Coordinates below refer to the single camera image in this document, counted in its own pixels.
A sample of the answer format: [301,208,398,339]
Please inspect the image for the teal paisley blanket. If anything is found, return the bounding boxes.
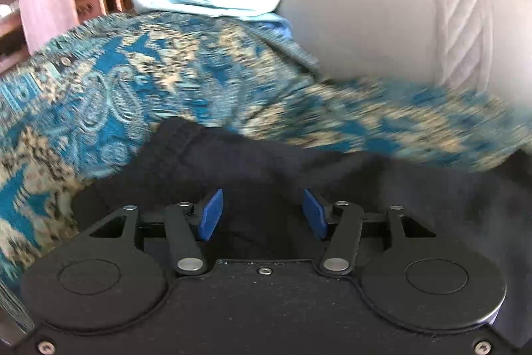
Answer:
[0,11,532,333]

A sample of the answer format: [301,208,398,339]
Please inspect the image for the blue striped cloth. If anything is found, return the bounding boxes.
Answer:
[249,13,322,75]

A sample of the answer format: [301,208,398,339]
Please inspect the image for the beige padded headboard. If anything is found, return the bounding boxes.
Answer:
[272,0,532,156]

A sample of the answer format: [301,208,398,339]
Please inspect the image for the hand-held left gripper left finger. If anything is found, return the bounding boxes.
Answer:
[88,189,224,277]

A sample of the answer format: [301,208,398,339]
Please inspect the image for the black pants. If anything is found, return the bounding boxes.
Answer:
[70,117,532,339]

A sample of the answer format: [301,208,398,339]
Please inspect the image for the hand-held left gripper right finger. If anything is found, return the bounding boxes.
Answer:
[303,189,438,277]

